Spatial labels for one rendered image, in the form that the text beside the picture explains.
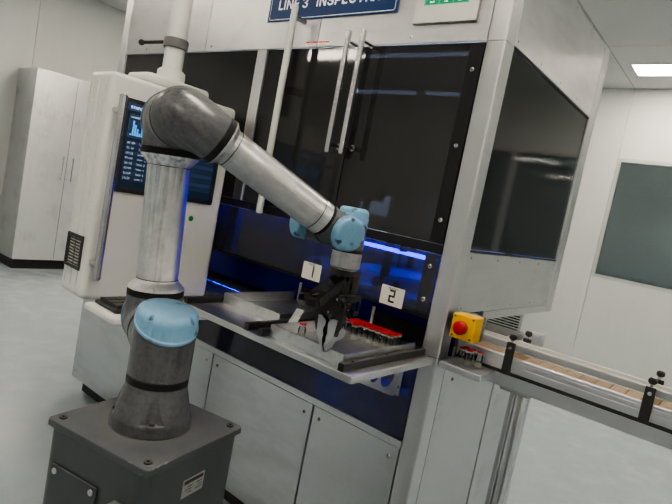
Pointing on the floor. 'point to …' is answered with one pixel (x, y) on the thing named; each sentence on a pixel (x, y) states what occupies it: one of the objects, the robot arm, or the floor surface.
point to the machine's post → (457, 246)
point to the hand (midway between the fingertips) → (323, 347)
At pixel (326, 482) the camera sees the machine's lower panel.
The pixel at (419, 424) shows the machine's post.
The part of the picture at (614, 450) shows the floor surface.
